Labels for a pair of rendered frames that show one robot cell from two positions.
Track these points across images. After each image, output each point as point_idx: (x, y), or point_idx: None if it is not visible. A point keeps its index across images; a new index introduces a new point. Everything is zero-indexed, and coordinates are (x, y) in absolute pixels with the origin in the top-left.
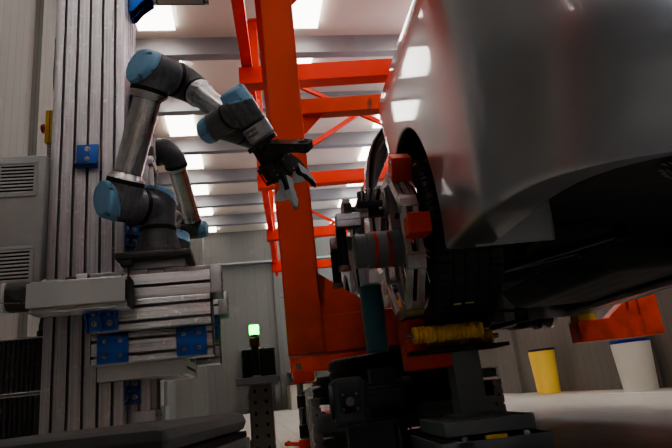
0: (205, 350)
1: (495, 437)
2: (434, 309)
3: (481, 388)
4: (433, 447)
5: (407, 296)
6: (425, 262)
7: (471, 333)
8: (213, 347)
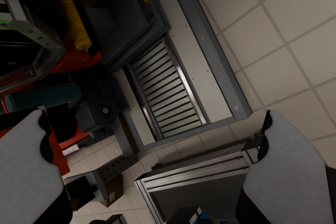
0: (202, 215)
1: None
2: (61, 18)
3: (96, 9)
4: (148, 40)
5: (54, 42)
6: (20, 2)
7: None
8: (196, 210)
